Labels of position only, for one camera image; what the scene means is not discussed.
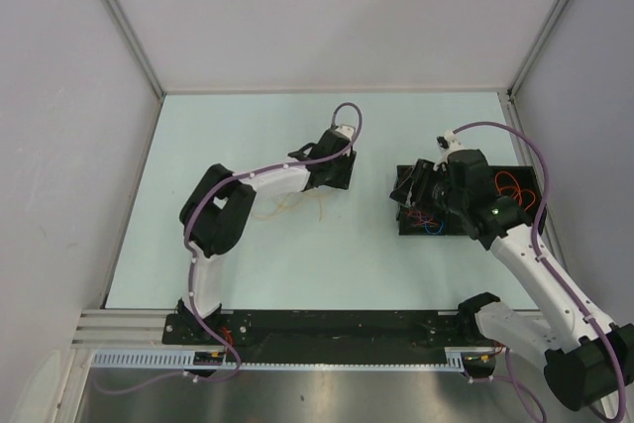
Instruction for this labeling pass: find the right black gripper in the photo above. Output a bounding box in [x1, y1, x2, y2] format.
[388, 159, 467, 215]

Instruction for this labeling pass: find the red orange wire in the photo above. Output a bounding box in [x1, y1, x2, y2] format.
[403, 170, 539, 229]

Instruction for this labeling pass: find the yellow orange wire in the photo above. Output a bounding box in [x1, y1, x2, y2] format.
[252, 189, 331, 222]

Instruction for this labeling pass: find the black compartment tray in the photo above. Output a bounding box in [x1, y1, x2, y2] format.
[389, 157, 547, 242]

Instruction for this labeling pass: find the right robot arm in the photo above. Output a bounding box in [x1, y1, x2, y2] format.
[389, 149, 633, 411]

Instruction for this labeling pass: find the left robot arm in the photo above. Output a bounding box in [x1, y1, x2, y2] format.
[179, 125, 359, 344]

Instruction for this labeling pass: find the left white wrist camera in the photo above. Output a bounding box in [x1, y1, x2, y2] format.
[329, 124, 356, 142]

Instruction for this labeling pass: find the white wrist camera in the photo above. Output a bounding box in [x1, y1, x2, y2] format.
[433, 131, 466, 171]
[329, 124, 356, 142]

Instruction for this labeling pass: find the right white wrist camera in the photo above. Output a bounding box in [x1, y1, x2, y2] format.
[433, 131, 466, 171]

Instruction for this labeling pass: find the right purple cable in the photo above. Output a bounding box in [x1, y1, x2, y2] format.
[453, 121, 626, 422]

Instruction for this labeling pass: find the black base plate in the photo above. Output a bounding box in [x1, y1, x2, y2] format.
[161, 307, 517, 366]

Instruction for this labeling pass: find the slotted cable duct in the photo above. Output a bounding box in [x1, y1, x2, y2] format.
[92, 349, 465, 372]

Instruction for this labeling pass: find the aluminium frame rail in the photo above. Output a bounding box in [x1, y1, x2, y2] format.
[72, 309, 170, 349]

